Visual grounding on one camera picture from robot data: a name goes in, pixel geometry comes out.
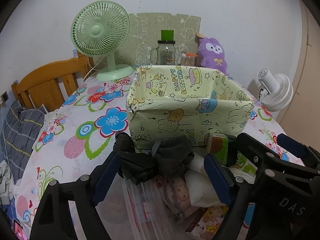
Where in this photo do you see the white cloth bundle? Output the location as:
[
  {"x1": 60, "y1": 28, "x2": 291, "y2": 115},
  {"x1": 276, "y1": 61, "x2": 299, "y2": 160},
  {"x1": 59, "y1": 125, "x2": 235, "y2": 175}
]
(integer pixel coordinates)
[{"x1": 184, "y1": 153, "x2": 224, "y2": 207}]

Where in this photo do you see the colourful cartoon tissue pack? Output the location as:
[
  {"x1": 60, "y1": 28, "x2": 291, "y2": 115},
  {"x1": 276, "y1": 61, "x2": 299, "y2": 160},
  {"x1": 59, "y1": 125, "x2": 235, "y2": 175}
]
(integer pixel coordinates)
[{"x1": 185, "y1": 205, "x2": 228, "y2": 239}]

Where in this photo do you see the green tissue pack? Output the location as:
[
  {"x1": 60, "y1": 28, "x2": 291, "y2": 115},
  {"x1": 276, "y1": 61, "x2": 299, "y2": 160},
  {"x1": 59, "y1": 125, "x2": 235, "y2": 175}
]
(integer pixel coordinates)
[{"x1": 204, "y1": 132, "x2": 257, "y2": 176}]

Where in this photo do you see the black plastic bag bundle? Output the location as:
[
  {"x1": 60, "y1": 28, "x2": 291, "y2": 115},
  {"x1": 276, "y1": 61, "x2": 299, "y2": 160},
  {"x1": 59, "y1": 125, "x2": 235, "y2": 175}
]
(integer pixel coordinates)
[{"x1": 113, "y1": 132, "x2": 195, "y2": 185}]

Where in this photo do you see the pink cartoon packet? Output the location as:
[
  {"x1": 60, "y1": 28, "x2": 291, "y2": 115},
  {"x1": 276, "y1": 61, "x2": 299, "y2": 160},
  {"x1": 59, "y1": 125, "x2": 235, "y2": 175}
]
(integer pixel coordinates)
[{"x1": 153, "y1": 176, "x2": 199, "y2": 224}]

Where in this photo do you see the white standing fan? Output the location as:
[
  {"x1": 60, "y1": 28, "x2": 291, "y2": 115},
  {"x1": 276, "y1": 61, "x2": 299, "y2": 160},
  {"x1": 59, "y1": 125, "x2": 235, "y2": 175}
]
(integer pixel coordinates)
[{"x1": 257, "y1": 68, "x2": 293, "y2": 112}]

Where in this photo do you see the clear plastic zip bag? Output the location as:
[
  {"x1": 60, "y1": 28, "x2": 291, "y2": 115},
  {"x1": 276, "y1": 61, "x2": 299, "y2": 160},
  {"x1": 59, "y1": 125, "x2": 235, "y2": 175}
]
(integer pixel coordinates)
[{"x1": 97, "y1": 176, "x2": 192, "y2": 239}]

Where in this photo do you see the floral bed sheet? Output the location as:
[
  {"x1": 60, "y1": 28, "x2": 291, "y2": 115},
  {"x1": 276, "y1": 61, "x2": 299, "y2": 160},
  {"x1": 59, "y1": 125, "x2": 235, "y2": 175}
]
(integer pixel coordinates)
[{"x1": 12, "y1": 73, "x2": 306, "y2": 240}]

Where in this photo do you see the yellow cartoon fabric storage box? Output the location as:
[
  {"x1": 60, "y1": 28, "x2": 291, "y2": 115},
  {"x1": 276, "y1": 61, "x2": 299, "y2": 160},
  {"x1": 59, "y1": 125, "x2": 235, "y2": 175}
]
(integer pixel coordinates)
[{"x1": 126, "y1": 65, "x2": 254, "y2": 150}]

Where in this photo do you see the grey plaid pillow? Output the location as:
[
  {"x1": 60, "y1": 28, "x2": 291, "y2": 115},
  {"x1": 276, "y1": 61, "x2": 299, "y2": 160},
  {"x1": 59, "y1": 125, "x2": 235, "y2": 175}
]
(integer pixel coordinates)
[{"x1": 1, "y1": 100, "x2": 47, "y2": 181}]

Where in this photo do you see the purple plush toy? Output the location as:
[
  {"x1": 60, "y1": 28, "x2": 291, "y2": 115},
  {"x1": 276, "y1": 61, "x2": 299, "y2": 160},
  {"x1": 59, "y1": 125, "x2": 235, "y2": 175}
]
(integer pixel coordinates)
[{"x1": 197, "y1": 34, "x2": 227, "y2": 75}]

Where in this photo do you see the small toothpick jar orange lid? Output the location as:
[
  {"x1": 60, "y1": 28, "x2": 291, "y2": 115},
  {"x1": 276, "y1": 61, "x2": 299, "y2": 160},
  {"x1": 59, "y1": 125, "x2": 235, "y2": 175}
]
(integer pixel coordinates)
[{"x1": 180, "y1": 52, "x2": 198, "y2": 66}]

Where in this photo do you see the wooden bed headboard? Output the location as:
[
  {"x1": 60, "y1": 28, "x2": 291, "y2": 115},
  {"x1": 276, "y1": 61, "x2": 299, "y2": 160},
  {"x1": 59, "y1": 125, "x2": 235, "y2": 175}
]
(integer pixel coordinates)
[{"x1": 11, "y1": 52, "x2": 93, "y2": 111}]

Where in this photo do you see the glass jar with green lid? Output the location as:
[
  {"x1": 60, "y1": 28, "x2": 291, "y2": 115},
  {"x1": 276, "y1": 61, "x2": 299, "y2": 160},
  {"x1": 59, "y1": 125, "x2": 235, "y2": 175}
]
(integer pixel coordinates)
[{"x1": 150, "y1": 30, "x2": 176, "y2": 65}]

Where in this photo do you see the patterned cardboard sheet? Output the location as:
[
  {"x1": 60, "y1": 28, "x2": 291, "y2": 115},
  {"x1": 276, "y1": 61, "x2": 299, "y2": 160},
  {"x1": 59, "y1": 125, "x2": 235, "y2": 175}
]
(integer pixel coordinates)
[{"x1": 115, "y1": 12, "x2": 201, "y2": 66}]

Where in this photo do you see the green desk fan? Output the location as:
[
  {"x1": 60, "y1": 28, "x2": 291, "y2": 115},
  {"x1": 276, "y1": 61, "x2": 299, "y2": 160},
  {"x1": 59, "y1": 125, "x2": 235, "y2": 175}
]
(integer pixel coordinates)
[{"x1": 71, "y1": 1, "x2": 134, "y2": 81}]

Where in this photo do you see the wall power socket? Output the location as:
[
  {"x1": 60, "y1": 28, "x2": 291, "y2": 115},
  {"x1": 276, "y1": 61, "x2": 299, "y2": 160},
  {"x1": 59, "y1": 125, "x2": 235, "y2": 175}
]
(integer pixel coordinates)
[{"x1": 1, "y1": 92, "x2": 9, "y2": 103}]

